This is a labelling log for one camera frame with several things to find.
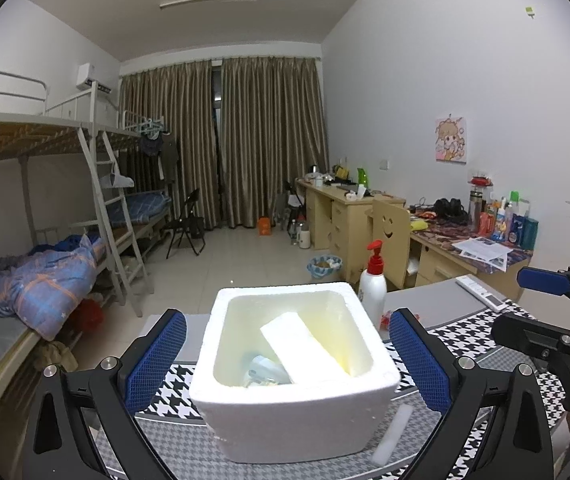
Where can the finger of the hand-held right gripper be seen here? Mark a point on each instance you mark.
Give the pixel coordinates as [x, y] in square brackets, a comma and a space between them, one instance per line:
[545, 281]
[520, 332]

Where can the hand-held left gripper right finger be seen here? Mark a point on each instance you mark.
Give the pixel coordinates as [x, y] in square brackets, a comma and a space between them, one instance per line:
[417, 360]

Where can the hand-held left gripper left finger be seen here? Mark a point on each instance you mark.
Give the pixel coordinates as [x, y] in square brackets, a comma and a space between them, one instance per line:
[157, 360]

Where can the blue face mask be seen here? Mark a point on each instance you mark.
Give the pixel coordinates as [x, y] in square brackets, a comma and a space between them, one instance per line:
[265, 370]

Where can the white foam sheet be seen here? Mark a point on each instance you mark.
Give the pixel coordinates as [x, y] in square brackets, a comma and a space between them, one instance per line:
[300, 350]

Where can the white foam box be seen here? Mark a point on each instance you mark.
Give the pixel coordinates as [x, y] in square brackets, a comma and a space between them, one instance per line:
[285, 420]

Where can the red snack packet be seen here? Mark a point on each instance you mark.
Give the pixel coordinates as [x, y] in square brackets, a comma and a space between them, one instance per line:
[384, 319]

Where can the houndstooth table mat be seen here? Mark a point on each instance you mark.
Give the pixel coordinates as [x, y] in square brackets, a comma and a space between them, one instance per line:
[465, 330]

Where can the white remote control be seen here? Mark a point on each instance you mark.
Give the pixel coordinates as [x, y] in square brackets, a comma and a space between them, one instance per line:
[480, 292]

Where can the printed papers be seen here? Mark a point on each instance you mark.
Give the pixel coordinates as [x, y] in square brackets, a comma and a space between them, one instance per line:
[482, 252]

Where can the group of toiletry bottles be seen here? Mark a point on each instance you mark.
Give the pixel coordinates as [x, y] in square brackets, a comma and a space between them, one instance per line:
[510, 220]

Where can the white foam strip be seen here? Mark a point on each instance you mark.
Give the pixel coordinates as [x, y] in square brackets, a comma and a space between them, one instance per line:
[394, 432]

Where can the red bag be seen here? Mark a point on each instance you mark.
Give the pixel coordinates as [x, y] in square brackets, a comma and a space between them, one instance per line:
[89, 316]

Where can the white lotion pump bottle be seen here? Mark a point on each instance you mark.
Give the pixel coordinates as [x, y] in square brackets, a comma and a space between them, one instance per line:
[372, 290]

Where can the beige cloth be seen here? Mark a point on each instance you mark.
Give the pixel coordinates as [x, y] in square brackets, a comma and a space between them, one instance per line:
[57, 357]

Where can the wooden desk with patterned cover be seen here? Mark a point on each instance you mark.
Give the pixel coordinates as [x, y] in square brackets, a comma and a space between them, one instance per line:
[435, 260]

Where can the wooden chair with smiley cutout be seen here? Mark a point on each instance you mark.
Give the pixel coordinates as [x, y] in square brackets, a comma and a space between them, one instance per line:
[387, 240]

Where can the white bunk bed ladder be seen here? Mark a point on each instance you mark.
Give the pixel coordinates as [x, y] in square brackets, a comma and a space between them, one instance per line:
[117, 240]

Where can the blue trash bin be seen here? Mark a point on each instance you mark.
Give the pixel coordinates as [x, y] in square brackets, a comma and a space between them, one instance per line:
[324, 270]

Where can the yellow cloth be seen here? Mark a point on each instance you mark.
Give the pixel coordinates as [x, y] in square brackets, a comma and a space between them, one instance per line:
[419, 224]

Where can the black folding chair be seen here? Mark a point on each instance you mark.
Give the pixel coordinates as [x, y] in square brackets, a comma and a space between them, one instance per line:
[187, 225]

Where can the blue plaid blanket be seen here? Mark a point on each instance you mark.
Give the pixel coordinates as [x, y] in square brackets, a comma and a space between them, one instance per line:
[35, 285]

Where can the white metal bunk bed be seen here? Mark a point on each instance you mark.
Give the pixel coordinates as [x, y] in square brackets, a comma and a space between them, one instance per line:
[145, 207]
[0, 135]

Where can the long wooden desk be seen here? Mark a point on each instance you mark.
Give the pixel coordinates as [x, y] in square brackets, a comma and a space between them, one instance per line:
[340, 220]

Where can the orange box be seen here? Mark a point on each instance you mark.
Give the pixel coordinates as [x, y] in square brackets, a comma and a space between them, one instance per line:
[264, 226]

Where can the green bottle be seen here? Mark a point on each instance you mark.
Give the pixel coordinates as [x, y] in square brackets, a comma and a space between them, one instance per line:
[363, 177]

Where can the brown curtain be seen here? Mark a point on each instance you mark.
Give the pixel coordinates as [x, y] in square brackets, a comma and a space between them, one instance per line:
[175, 150]
[272, 140]

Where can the hanging dark clothes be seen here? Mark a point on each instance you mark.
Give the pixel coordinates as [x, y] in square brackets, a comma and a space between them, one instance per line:
[157, 147]

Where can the white air conditioner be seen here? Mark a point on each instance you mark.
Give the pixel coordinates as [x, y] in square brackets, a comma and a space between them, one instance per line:
[92, 77]

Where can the ceiling tube light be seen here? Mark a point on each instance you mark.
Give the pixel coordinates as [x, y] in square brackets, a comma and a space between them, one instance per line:
[209, 1]

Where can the cartoon wall poster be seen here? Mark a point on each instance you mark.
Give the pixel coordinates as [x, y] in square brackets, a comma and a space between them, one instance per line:
[451, 139]

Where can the green white wall hook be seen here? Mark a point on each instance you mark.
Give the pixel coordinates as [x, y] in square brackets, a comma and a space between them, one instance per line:
[530, 11]

